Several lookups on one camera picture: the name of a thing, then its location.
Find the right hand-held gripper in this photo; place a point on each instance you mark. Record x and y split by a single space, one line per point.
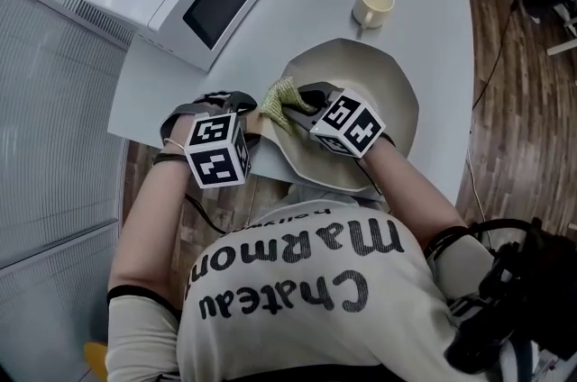
349 123

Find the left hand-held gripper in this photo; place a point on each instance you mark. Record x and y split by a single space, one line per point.
212 150

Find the green yellow scrubber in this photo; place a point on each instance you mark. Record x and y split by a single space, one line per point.
281 98

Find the cream pan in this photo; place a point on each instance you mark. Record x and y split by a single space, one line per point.
360 69

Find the person's right forearm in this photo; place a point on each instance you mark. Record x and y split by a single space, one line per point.
405 191

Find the person's left forearm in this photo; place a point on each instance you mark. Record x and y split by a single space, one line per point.
149 209

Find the cream ceramic cup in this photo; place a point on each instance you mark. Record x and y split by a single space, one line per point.
373 2

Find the white printed t-shirt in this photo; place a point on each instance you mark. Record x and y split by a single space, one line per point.
306 303

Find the black harness equipment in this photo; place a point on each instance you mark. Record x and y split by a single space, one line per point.
518 281

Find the yellow object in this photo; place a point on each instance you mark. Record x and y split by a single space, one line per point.
95 364

